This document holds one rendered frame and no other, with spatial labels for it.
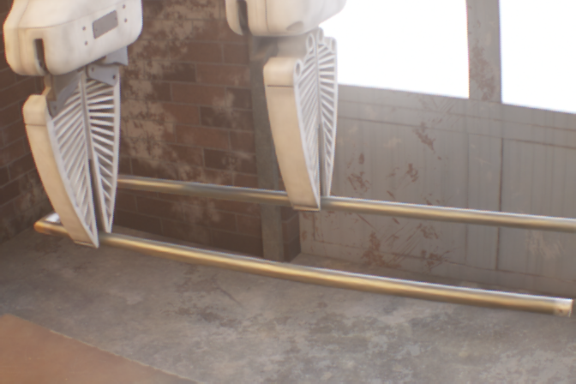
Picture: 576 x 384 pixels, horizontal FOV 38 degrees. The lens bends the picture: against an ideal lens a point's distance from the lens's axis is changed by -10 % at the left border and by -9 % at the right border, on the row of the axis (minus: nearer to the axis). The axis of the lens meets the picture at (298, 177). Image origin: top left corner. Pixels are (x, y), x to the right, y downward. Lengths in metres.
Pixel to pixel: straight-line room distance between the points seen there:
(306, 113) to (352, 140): 2.28
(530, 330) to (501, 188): 0.46
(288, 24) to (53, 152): 0.17
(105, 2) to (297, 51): 0.14
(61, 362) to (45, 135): 0.45
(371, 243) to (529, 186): 0.61
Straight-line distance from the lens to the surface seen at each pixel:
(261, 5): 0.55
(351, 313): 2.74
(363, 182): 2.91
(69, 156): 0.57
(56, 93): 0.54
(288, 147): 0.59
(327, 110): 0.64
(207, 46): 2.95
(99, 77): 0.59
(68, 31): 0.52
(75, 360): 0.96
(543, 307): 0.50
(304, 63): 0.58
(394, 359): 2.51
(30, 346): 1.00
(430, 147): 2.77
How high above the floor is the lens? 1.39
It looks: 22 degrees down
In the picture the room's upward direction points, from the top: 3 degrees counter-clockwise
